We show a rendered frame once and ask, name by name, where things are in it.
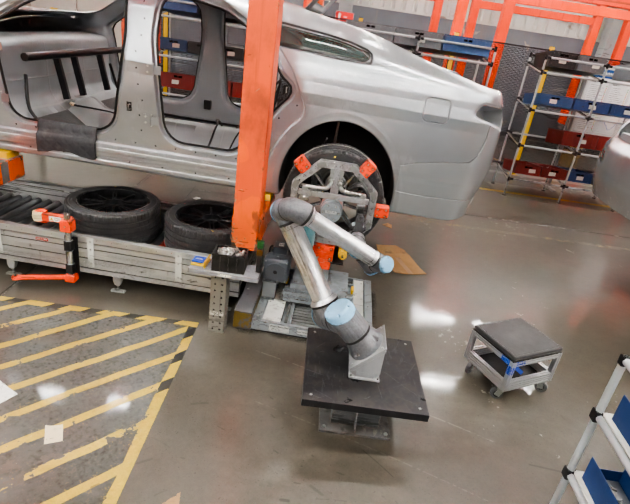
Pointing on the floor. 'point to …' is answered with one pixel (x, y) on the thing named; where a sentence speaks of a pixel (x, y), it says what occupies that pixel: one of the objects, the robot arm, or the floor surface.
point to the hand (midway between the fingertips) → (357, 222)
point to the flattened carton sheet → (403, 263)
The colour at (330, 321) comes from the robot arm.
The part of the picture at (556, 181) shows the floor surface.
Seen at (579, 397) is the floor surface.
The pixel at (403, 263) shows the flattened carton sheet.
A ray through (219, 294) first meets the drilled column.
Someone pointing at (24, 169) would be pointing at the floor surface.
